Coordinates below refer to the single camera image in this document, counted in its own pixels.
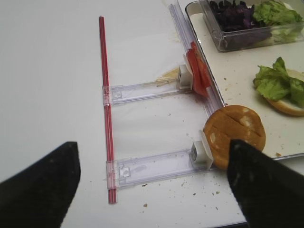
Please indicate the toasted bun top half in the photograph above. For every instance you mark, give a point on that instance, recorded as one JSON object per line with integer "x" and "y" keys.
{"x": 229, "y": 123}

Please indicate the red left rail strip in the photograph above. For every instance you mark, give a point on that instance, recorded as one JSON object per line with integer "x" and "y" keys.
{"x": 107, "y": 111}

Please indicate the green lettuce in container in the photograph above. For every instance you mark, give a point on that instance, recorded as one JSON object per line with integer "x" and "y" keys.
{"x": 272, "y": 13}

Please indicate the clear plastic salad container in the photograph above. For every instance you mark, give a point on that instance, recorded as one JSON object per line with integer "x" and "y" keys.
{"x": 217, "y": 35}

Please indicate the green lettuce leaf on bun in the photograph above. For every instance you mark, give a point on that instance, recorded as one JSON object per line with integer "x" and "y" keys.
{"x": 278, "y": 83}

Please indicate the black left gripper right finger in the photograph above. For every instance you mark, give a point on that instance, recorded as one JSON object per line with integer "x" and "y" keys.
{"x": 269, "y": 194}

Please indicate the white bun pusher block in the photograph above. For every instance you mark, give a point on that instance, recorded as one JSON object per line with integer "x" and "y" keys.
{"x": 200, "y": 155}

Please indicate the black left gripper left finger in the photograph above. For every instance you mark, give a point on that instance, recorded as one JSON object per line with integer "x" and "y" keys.
{"x": 40, "y": 195}

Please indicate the white tomato pusher block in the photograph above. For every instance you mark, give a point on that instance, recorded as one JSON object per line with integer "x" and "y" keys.
{"x": 185, "y": 78}

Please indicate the clear tomato pusher track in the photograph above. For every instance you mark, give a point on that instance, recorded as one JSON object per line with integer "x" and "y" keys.
{"x": 113, "y": 95}

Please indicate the metal tray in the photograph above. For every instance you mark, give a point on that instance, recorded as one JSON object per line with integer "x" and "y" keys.
{"x": 233, "y": 74}

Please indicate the red tomato slice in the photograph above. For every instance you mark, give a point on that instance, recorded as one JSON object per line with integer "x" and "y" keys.
{"x": 197, "y": 87}
{"x": 203, "y": 70}

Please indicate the clear left front stop rail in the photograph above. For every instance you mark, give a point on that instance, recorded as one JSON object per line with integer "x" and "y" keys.
{"x": 213, "y": 102}

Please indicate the clear bun pusher track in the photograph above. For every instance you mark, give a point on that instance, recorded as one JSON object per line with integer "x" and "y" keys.
{"x": 127, "y": 172}

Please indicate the bottom bun half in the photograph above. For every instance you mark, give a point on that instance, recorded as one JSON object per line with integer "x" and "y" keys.
{"x": 287, "y": 107}

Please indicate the purple lettuce leaves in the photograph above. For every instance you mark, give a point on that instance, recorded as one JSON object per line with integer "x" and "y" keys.
{"x": 237, "y": 21}

